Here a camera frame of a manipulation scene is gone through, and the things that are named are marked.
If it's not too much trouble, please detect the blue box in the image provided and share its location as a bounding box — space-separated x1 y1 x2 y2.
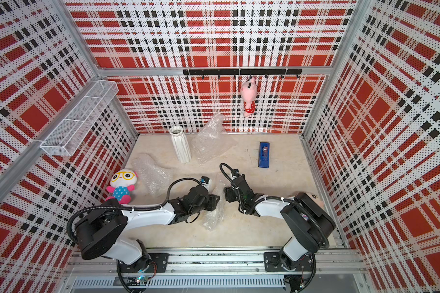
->
258 142 270 168

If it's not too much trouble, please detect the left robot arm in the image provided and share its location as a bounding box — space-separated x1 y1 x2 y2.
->
67 177 220 265

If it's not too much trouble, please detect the tall white ribbed vase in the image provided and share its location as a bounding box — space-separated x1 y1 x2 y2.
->
169 126 192 164

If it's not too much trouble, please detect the clear wall shelf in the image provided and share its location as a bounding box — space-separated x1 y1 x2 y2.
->
40 80 118 156

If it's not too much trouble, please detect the metal base rail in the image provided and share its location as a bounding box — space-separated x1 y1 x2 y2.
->
57 247 374 293

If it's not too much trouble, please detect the pink hanging plush toy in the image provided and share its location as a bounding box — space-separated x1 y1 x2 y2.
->
240 78 257 117

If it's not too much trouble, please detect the owl plush toy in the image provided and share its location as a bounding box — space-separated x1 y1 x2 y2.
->
106 168 138 205

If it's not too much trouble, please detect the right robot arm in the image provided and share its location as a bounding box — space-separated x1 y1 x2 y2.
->
222 169 336 262

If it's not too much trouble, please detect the crumpled bubble wrap pile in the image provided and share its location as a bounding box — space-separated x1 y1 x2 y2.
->
192 113 233 164

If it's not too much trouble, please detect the black hook rail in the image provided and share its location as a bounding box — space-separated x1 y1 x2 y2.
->
182 68 303 78

